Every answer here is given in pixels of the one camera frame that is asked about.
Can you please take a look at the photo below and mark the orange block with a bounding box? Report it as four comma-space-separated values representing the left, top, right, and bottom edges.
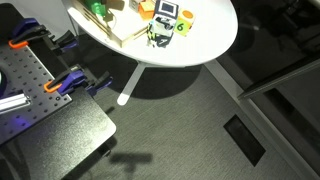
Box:
138, 1, 156, 21

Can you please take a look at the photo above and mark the black cart platform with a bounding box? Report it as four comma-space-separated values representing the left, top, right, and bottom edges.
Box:
0, 87, 118, 180

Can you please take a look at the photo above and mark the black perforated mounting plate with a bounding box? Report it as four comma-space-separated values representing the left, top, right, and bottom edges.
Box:
0, 33, 74, 146

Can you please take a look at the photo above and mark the small beige block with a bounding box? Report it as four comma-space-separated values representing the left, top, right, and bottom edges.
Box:
128, 0, 142, 13

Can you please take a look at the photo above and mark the aluminium extrusion bar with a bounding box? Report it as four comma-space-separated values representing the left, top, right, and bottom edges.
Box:
0, 92, 32, 114

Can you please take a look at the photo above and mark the navy and white cube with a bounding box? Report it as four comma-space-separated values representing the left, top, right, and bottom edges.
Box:
153, 0, 180, 22

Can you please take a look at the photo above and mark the purple clamp with orange tip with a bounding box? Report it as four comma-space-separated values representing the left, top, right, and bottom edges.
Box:
8, 18, 80, 54
43, 65, 114, 98

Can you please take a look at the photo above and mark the green block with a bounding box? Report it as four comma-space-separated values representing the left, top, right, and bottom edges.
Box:
87, 0, 107, 17

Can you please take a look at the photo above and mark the yellow-green cube with number six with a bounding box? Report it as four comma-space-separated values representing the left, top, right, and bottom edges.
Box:
173, 9, 197, 38

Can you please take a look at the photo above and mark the metal door frame rail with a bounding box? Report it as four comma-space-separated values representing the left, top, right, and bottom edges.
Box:
237, 59, 320, 100

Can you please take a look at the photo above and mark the white picture cube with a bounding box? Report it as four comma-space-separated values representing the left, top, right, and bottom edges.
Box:
147, 15, 177, 38

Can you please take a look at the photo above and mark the wooden tray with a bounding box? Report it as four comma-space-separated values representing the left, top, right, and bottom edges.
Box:
73, 0, 158, 49

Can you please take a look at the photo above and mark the dark floor vent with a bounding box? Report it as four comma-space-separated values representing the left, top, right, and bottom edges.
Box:
223, 114, 267, 167

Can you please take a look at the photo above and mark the white table leg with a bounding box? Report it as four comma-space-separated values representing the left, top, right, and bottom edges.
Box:
117, 61, 148, 106

